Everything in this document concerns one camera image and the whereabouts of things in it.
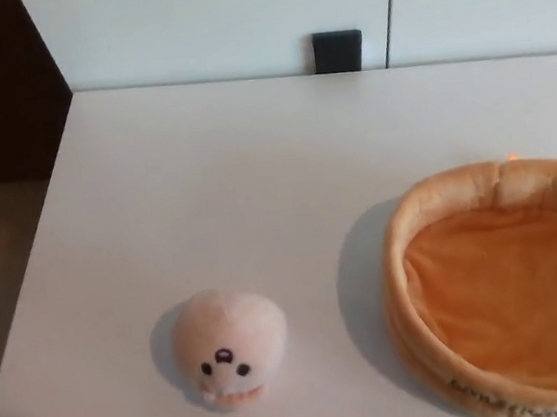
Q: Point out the pink plush dumpling toy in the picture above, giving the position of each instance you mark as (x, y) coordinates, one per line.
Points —
(225, 335)

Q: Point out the orange round plush plate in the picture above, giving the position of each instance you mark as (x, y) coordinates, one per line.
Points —
(494, 294)

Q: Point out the white locker door printed 2D03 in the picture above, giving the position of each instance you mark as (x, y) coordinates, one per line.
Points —
(187, 22)

